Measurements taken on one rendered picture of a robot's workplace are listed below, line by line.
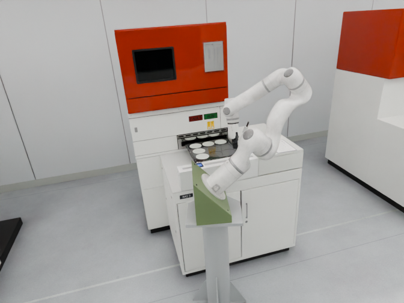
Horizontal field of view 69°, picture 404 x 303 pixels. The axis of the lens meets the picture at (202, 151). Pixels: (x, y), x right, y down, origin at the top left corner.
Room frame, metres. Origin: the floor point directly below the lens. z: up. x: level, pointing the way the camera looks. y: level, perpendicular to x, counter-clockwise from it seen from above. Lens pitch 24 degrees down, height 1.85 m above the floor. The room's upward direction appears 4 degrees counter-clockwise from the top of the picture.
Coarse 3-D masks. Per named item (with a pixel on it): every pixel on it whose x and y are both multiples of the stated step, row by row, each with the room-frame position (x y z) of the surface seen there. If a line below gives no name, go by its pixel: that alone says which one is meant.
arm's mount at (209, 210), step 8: (192, 168) 1.47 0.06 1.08; (200, 168) 1.56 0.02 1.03; (192, 176) 1.38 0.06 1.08; (200, 176) 1.46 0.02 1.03; (200, 184) 1.36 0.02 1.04; (200, 192) 1.29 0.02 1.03; (208, 192) 1.34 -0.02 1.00; (224, 192) 1.51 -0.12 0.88; (200, 200) 1.29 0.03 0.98; (208, 200) 1.29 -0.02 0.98; (216, 200) 1.33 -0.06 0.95; (224, 200) 1.41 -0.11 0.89; (200, 208) 1.29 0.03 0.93; (208, 208) 1.29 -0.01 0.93; (216, 208) 1.29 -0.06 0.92; (224, 208) 1.31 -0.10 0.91; (200, 216) 1.29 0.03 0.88; (208, 216) 1.29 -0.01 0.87; (216, 216) 1.29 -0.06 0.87; (224, 216) 1.29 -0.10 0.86; (200, 224) 1.29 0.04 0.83; (208, 224) 1.29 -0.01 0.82
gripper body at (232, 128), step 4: (228, 124) 1.83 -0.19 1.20; (232, 124) 1.78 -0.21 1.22; (236, 124) 1.78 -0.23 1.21; (228, 128) 1.82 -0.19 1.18; (232, 128) 1.77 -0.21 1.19; (236, 128) 1.77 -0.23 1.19; (228, 132) 1.83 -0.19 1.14; (232, 132) 1.76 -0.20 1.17; (228, 136) 1.83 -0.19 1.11; (232, 136) 1.76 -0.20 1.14
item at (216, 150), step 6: (222, 138) 2.33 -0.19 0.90; (186, 144) 2.25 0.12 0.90; (216, 144) 2.21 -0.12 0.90; (222, 144) 2.20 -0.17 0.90; (228, 144) 2.19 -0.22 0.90; (192, 150) 2.12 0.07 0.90; (210, 150) 2.10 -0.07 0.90; (216, 150) 2.09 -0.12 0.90; (222, 150) 2.08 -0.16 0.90; (228, 150) 2.07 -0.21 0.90; (234, 150) 2.07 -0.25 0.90; (210, 156) 1.99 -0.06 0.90; (216, 156) 1.98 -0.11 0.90; (222, 156) 1.97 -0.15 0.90
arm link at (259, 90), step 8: (256, 88) 1.76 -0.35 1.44; (264, 88) 1.74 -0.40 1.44; (240, 96) 1.75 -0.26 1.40; (248, 96) 1.76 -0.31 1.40; (256, 96) 1.75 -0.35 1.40; (232, 104) 1.73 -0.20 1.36; (240, 104) 1.72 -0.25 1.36; (248, 104) 1.74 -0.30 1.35; (224, 112) 1.74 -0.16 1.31; (232, 112) 1.73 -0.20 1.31
